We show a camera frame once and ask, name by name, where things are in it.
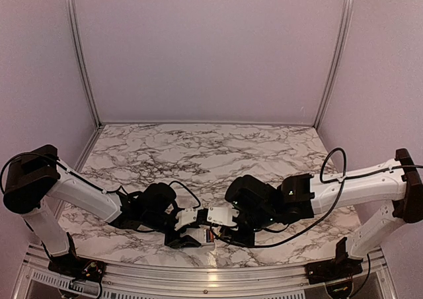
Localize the white remote control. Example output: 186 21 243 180
181 228 215 247

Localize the orange black battery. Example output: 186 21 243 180
205 230 214 243

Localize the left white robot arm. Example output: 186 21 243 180
1 145 201 276

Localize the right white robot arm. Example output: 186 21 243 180
208 148 422 278

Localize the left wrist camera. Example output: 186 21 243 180
174 208 208 231

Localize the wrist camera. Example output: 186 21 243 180
174 208 208 231
207 206 239 228

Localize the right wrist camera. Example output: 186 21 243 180
207 206 239 228

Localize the front aluminium frame rail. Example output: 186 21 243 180
19 262 397 299

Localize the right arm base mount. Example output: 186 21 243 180
305 237 363 284

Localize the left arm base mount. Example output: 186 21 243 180
44 233 106 283

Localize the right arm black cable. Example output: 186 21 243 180
211 146 423 249

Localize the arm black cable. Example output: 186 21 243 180
0 151 202 214
211 146 423 249

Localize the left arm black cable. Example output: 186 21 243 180
0 151 202 214

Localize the left aluminium corner post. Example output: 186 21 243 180
65 0 102 129

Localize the aluminium corner post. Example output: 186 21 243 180
65 0 102 129
313 0 354 130

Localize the right aluminium corner post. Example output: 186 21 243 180
313 0 354 130

